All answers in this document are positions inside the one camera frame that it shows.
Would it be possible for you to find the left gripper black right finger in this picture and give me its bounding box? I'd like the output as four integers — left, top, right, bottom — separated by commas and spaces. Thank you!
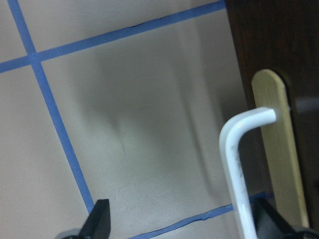
252, 198, 296, 239

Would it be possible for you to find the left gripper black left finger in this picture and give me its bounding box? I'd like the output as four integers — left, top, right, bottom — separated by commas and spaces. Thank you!
78, 199, 111, 239

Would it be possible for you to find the white drawer handle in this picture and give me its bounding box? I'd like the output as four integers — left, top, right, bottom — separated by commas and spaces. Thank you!
219, 107, 276, 239

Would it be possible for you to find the light wooden drawer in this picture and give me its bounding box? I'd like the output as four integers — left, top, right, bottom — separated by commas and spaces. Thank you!
252, 69, 310, 227

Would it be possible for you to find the dark wooden drawer cabinet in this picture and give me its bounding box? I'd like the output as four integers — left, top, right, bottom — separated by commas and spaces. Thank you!
225, 0, 319, 230

